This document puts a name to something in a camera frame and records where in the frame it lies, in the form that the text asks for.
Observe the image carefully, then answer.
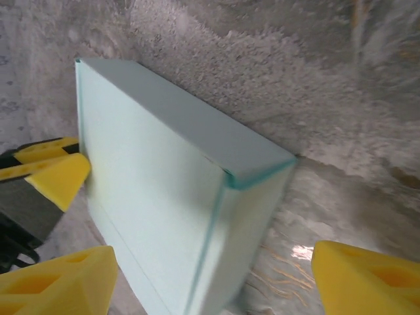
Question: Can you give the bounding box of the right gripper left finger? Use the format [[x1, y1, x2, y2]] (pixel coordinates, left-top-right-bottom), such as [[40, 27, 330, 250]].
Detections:
[[0, 245, 118, 315]]

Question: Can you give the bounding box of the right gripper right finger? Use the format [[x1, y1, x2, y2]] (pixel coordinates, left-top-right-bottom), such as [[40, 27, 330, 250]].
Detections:
[[311, 240, 420, 315]]

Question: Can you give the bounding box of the light blue paper box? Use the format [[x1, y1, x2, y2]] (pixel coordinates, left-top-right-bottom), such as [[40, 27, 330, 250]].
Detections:
[[74, 57, 298, 315]]

